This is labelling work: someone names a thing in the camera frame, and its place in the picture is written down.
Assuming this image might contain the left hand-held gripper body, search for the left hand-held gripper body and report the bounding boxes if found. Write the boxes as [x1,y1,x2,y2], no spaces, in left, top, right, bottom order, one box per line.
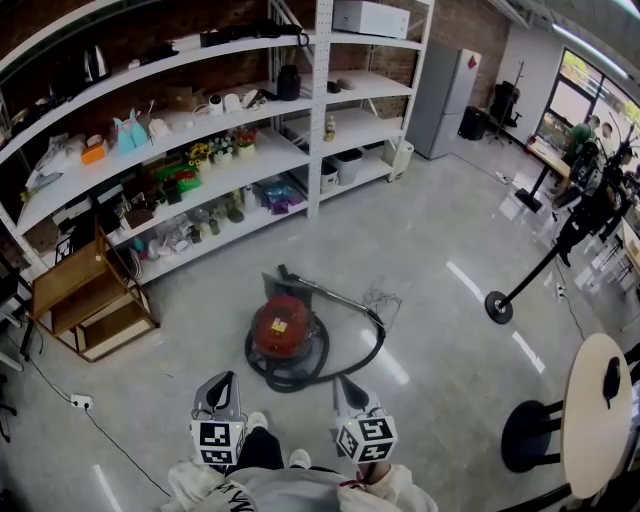
[189,370,249,471]

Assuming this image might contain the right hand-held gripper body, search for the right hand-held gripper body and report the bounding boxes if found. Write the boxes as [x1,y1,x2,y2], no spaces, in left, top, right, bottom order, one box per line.
[332,374,400,466]

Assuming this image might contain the person's left forearm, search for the person's left forearm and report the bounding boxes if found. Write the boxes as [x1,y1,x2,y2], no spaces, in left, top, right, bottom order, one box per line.
[167,459,236,512]

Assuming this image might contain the person's right forearm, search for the person's right forearm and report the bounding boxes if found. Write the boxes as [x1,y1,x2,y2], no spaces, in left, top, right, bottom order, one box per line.
[337,462,441,512]

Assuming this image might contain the red canister vacuum cleaner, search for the red canister vacuum cleaner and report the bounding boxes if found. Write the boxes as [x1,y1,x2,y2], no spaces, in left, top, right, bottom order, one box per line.
[243,307,387,395]

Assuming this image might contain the metal vacuum wand with nozzle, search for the metal vacuum wand with nozzle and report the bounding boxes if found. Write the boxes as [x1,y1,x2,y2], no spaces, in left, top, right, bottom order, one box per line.
[276,263,386,326]

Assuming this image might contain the person's legs black trousers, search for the person's legs black trousers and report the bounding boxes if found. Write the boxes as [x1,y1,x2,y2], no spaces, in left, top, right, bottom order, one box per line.
[234,427,286,471]

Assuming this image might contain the person's white hooded top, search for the person's white hooded top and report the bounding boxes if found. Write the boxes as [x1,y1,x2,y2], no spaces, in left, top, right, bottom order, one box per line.
[214,467,361,512]

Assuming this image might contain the black coat rack stand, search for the black coat rack stand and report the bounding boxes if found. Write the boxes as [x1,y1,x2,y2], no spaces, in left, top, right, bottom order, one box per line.
[483,112,640,326]

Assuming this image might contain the wooden step cabinet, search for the wooden step cabinet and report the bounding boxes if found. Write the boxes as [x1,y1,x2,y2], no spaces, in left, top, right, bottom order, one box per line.
[27,219,161,364]

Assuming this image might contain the purple plastic bag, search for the purple plastic bag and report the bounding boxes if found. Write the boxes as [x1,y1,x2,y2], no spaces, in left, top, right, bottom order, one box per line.
[259,180,306,215]

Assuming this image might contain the round beige table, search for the round beige table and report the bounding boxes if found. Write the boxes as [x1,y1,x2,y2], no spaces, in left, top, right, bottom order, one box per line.
[500,333,636,501]

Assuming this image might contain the small white bin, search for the small white bin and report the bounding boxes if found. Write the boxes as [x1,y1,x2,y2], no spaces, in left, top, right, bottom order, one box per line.
[319,159,340,194]

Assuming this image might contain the green snack packet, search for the green snack packet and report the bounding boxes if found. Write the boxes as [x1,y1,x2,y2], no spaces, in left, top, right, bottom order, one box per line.
[154,167,202,194]

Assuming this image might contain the large white bin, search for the large white bin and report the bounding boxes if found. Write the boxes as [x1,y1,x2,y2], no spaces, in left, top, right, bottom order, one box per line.
[332,148,364,186]

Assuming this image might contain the white air purifier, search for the white air purifier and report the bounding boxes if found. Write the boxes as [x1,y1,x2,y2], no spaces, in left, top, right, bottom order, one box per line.
[382,139,415,182]

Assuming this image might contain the sunflower pot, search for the sunflower pot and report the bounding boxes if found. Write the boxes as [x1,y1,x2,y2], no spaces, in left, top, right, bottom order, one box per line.
[185,142,211,171]

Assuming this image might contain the pale flowers pot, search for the pale flowers pot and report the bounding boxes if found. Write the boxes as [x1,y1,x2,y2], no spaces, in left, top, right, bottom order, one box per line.
[210,134,235,165]

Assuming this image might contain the wide white metal shelf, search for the wide white metal shelf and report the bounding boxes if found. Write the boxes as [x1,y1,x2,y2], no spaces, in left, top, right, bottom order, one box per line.
[0,0,335,289]

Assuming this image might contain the black cap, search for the black cap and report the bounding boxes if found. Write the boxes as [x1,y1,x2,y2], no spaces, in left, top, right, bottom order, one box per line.
[602,357,622,410]

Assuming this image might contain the red flowers pot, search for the red flowers pot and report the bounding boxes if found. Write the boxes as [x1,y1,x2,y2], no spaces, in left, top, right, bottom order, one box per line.
[232,127,259,160]

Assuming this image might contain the orange tissue box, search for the orange tissue box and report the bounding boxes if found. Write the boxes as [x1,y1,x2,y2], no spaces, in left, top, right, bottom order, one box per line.
[80,142,110,165]

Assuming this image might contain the blue spray bottle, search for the blue spray bottle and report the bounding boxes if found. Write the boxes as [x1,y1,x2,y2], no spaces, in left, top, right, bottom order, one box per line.
[112,117,135,156]
[128,109,150,150]

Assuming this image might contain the white plastic bag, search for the white plastic bag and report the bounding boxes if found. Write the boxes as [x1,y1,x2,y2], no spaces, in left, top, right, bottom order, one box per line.
[24,134,86,191]

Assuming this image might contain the black waste bin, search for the black waste bin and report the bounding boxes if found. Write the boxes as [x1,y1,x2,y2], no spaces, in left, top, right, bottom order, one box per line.
[458,105,487,141]

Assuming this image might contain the cardboard box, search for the cardboard box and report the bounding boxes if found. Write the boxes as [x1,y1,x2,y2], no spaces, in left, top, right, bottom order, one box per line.
[167,84,206,112]

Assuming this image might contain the silver refrigerator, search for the silver refrigerator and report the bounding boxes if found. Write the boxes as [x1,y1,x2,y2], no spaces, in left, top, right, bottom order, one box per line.
[405,42,484,161]

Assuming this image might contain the narrow white metal shelf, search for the narrow white metal shelf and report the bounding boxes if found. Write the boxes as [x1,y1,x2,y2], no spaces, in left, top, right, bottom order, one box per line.
[267,0,436,219]

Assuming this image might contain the black jar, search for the black jar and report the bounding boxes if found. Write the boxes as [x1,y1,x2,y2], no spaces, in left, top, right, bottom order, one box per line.
[276,63,302,102]

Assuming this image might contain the black office chair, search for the black office chair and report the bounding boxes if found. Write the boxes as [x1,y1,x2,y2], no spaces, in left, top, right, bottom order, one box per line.
[487,81,524,146]

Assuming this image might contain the steel kettle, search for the steel kettle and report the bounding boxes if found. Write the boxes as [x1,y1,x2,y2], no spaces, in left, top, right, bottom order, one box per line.
[82,45,111,84]

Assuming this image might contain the black bag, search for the black bag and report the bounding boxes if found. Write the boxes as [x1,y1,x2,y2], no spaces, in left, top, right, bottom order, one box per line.
[199,19,311,50]

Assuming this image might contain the black framed window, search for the black framed window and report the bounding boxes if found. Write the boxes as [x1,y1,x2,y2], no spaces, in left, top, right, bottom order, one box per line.
[534,47,640,151]

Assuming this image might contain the white boxy appliance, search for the white boxy appliance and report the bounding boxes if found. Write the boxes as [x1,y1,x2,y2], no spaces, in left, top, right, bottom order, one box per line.
[332,0,411,40]

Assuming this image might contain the ceiling light strip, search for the ceiling light strip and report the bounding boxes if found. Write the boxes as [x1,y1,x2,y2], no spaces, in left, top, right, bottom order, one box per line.
[552,22,630,80]

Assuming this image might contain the black power cable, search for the black power cable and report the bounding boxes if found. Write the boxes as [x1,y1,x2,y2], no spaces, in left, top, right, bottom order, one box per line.
[82,404,174,499]

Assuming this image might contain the grey cable bundle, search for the grey cable bundle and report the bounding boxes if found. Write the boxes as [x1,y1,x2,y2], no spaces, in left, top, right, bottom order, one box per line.
[362,284,404,331]

